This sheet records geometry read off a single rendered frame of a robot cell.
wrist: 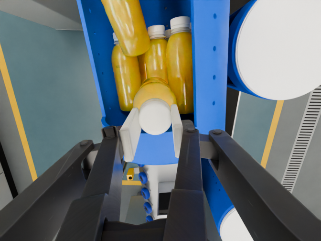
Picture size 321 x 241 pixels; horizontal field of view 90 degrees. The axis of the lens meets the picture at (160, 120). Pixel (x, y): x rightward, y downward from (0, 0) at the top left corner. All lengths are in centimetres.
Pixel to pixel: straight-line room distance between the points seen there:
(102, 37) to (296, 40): 47
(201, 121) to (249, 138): 159
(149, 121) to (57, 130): 174
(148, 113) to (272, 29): 40
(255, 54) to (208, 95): 25
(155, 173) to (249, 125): 129
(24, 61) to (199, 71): 174
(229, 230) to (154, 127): 63
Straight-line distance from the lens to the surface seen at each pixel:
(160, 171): 68
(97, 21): 45
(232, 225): 75
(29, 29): 184
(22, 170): 238
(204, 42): 26
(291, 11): 54
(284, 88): 54
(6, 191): 245
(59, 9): 121
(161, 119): 18
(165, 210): 59
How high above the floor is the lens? 147
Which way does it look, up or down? 71 degrees down
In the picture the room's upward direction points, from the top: 179 degrees counter-clockwise
